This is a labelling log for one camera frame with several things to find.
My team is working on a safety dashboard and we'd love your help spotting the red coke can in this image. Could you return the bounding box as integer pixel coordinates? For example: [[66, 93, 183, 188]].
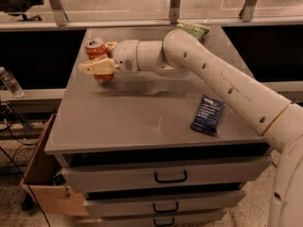
[[85, 38, 114, 83]]

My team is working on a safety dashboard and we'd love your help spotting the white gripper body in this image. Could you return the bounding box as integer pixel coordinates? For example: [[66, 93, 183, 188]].
[[113, 40, 139, 74]]

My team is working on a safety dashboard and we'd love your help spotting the top grey drawer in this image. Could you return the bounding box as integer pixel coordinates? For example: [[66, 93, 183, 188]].
[[62, 156, 271, 193]]

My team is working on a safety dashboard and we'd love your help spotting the green chip bag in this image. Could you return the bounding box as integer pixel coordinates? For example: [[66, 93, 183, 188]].
[[175, 23, 210, 42]]

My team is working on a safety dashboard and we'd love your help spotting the clear plastic water bottle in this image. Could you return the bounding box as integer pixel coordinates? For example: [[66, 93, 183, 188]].
[[0, 67, 24, 98]]

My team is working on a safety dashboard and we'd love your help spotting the black floor cable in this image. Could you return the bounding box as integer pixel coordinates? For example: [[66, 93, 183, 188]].
[[0, 101, 53, 227]]

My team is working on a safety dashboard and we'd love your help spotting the middle grey drawer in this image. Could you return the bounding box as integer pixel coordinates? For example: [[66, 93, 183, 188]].
[[83, 190, 245, 218]]

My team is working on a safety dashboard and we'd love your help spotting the bottom grey drawer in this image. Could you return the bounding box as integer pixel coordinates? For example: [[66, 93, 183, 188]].
[[98, 209, 226, 227]]

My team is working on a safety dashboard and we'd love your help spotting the brown cardboard box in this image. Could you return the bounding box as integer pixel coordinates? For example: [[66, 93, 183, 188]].
[[21, 114, 87, 217]]

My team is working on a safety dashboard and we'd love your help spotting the metal window railing frame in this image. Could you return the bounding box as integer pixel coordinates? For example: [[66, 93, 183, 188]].
[[0, 0, 303, 32]]

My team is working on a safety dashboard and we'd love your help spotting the grey drawer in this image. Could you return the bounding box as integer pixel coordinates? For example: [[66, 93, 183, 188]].
[[62, 156, 271, 193], [98, 209, 226, 227], [83, 190, 245, 218]]

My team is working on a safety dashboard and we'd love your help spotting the dark blue snack bar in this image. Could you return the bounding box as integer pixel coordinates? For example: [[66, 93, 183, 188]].
[[190, 96, 225, 135]]

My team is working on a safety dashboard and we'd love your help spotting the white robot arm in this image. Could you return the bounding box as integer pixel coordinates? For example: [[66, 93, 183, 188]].
[[79, 29, 303, 227]]

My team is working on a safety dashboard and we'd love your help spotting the grey drawer cabinet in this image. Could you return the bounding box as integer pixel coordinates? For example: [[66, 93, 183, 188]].
[[45, 24, 294, 227]]

